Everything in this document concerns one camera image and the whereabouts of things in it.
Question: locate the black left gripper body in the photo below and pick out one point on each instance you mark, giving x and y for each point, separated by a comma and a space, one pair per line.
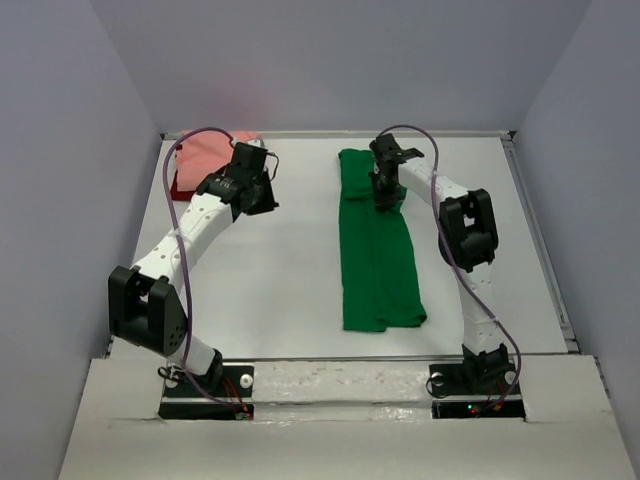
263, 201

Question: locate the dark red folded t-shirt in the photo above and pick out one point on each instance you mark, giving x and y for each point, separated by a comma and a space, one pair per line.
183, 187

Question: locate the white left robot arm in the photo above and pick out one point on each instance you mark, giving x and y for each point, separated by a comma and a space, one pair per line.
150, 303

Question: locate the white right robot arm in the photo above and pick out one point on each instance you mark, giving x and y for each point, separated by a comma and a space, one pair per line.
467, 241

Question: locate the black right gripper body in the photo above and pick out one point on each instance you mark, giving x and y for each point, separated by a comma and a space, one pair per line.
387, 193

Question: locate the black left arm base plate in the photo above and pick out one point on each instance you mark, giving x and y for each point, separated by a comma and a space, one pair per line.
226, 399

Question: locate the green t-shirt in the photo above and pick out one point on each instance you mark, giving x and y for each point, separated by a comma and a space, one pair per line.
380, 287

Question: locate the pink folded t-shirt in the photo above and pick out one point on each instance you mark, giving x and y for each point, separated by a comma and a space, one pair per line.
208, 152

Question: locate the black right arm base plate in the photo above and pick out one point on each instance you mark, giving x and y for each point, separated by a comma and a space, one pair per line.
456, 398

